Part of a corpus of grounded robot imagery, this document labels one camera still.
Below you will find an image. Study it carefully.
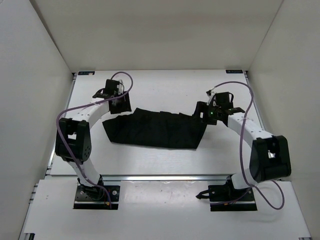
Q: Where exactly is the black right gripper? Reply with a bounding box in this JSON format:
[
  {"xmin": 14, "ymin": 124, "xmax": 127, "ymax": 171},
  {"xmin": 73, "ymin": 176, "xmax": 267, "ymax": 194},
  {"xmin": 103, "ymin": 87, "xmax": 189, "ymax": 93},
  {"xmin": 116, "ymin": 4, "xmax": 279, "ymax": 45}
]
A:
[{"xmin": 190, "ymin": 102, "xmax": 221, "ymax": 126}]

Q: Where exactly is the black pleated skirt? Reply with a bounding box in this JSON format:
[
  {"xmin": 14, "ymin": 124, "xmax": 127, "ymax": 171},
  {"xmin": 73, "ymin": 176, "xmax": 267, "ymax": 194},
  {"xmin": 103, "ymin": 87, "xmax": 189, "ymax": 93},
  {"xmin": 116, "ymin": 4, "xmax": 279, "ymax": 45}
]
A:
[{"xmin": 102, "ymin": 108, "xmax": 207, "ymax": 150}]

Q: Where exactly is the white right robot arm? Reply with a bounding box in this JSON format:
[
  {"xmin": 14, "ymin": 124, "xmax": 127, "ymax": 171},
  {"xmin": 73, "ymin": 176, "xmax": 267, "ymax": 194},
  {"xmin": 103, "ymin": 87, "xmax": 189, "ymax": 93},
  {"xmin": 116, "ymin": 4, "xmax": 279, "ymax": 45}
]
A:
[{"xmin": 193, "ymin": 92, "xmax": 292, "ymax": 200}]

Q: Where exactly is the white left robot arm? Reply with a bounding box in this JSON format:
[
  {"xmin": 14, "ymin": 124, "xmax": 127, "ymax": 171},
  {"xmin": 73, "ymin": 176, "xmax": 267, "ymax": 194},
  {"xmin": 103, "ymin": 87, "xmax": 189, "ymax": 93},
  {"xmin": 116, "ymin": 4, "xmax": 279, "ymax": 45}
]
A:
[{"xmin": 55, "ymin": 78, "xmax": 130, "ymax": 199}]

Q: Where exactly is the left blue table label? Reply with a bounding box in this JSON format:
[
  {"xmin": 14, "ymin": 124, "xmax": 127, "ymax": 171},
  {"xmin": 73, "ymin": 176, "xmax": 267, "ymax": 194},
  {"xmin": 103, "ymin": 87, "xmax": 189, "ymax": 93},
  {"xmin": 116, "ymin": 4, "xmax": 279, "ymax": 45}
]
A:
[{"xmin": 77, "ymin": 71, "xmax": 95, "ymax": 76}]

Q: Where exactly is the blue table label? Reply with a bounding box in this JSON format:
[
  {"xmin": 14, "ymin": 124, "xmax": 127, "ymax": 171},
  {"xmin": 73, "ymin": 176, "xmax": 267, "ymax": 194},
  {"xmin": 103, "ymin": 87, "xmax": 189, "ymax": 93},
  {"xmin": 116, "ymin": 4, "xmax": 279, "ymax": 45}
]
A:
[
  {"xmin": 225, "ymin": 69, "xmax": 244, "ymax": 74},
  {"xmin": 77, "ymin": 71, "xmax": 95, "ymax": 76}
]

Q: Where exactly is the right blue table label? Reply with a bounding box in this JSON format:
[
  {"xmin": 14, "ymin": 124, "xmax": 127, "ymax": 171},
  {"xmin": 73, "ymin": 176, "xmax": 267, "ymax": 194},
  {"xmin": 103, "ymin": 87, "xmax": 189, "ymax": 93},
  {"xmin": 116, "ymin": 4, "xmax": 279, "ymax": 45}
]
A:
[{"xmin": 225, "ymin": 69, "xmax": 244, "ymax": 74}]

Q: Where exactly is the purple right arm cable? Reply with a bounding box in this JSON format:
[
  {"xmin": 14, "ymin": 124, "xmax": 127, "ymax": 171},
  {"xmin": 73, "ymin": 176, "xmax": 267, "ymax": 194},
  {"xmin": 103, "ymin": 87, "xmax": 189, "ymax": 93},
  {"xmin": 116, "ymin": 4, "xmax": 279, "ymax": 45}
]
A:
[{"xmin": 206, "ymin": 81, "xmax": 286, "ymax": 210}]

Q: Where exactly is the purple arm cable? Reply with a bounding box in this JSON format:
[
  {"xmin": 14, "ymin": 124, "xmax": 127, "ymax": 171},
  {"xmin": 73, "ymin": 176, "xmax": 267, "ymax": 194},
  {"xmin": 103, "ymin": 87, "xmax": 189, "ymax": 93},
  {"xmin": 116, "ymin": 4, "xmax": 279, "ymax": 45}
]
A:
[
  {"xmin": 56, "ymin": 71, "xmax": 134, "ymax": 208},
  {"xmin": 206, "ymin": 81, "xmax": 286, "ymax": 210}
]

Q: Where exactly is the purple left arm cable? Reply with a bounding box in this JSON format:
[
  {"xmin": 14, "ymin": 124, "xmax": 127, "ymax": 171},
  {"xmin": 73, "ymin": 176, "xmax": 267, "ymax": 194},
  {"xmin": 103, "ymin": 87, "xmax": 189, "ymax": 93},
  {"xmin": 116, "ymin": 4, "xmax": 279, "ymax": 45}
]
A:
[{"xmin": 56, "ymin": 71, "xmax": 134, "ymax": 208}]

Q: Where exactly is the aluminium table front rail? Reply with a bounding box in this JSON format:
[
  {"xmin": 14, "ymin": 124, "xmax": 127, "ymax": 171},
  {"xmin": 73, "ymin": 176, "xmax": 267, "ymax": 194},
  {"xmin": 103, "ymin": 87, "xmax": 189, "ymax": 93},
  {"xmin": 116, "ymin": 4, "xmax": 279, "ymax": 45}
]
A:
[{"xmin": 102, "ymin": 174, "xmax": 228, "ymax": 182}]

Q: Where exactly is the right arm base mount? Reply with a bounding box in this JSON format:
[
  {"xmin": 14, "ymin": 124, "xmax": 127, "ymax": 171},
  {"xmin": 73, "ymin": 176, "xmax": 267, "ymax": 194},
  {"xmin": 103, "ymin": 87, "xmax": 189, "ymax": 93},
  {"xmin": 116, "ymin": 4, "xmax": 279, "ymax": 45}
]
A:
[{"xmin": 195, "ymin": 179, "xmax": 258, "ymax": 212}]

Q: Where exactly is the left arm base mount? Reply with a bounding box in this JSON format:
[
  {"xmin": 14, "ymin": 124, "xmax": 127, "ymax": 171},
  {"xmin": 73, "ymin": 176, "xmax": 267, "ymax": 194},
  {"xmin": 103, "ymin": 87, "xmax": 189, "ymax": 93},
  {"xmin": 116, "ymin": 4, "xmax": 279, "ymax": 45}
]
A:
[{"xmin": 73, "ymin": 183, "xmax": 121, "ymax": 210}]

